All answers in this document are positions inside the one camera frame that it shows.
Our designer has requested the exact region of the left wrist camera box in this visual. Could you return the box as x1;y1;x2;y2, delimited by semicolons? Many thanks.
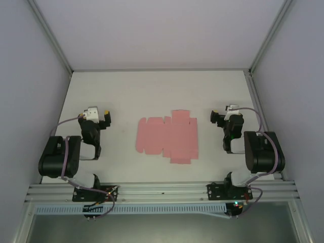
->
81;106;100;124

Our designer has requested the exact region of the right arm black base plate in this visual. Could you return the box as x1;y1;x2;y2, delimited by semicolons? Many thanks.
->
207;183;254;200

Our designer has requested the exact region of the black controller board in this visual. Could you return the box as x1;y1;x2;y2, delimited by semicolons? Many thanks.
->
226;201;245;218
83;205;104;221

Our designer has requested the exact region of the pink paper box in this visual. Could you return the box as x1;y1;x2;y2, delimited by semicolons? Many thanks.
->
136;109;199;165

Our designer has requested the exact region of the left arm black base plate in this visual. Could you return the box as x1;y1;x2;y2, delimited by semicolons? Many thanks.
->
72;185;119;203

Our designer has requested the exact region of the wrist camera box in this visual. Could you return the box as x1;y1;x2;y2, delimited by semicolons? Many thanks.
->
81;106;100;124
226;103;240;119

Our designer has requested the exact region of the aluminium mounting rail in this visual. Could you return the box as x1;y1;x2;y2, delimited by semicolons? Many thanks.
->
25;180;301;203

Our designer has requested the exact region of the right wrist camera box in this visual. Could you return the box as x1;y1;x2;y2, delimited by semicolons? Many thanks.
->
226;103;240;119

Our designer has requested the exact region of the white slotted cable duct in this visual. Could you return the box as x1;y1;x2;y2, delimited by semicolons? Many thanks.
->
34;204;231;219

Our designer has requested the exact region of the aluminium frame post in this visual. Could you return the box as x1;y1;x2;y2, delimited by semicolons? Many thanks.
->
248;0;296;74
27;0;74;74

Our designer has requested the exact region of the aluminium side rail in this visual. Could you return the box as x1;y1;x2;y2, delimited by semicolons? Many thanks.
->
244;70;286;181

